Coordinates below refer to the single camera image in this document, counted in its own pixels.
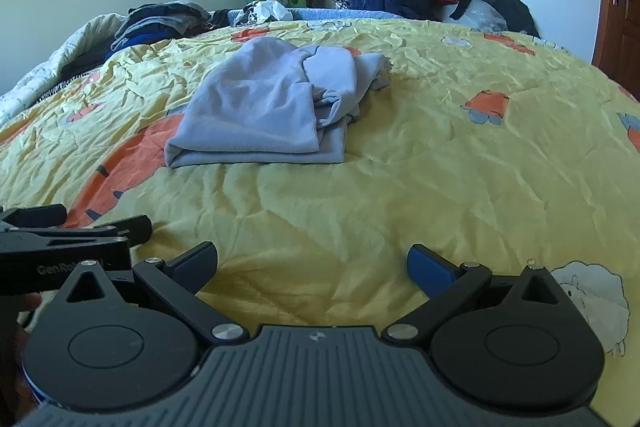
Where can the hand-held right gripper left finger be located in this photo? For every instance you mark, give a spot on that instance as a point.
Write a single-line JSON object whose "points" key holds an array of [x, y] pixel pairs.
{"points": [[200, 261]]}

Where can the black backpack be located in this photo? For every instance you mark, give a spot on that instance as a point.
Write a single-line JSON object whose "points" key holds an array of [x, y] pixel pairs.
{"points": [[515, 14]]}

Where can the clear plastic bag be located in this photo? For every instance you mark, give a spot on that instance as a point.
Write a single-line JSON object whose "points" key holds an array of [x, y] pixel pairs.
{"points": [[480, 14]]}

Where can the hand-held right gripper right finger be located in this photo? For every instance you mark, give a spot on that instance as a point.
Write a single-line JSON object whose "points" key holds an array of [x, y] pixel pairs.
{"points": [[429, 271]]}

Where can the white quilted blanket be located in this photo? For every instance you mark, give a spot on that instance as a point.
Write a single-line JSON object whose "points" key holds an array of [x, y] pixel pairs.
{"points": [[60, 57]]}

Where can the light purple long-sleeve shirt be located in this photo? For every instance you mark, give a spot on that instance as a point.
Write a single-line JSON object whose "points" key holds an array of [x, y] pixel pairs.
{"points": [[250, 107]]}

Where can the yellow printed quilt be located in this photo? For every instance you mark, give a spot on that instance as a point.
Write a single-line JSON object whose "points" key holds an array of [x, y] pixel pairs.
{"points": [[400, 157]]}

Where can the stack of folded dark clothes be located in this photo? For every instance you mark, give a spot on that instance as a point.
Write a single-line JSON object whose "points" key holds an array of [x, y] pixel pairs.
{"points": [[155, 24]]}

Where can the navy padded jacket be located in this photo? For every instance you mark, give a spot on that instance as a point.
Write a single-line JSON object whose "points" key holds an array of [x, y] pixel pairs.
{"points": [[375, 2]]}

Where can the blue mattress pad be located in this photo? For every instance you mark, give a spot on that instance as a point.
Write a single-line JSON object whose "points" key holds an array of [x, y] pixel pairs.
{"points": [[345, 14]]}

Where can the person's left hand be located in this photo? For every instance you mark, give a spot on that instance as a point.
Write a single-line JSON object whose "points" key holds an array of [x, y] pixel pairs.
{"points": [[12, 347]]}

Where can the black white striped cloth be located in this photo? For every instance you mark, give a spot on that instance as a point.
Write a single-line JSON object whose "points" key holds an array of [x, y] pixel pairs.
{"points": [[57, 87]]}

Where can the crumpled white plastic bag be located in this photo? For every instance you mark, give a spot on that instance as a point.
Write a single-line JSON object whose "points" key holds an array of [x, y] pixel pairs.
{"points": [[262, 12]]}

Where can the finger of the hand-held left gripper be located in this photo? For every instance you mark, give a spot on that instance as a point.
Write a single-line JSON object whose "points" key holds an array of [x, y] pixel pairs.
{"points": [[135, 229], [35, 214]]}

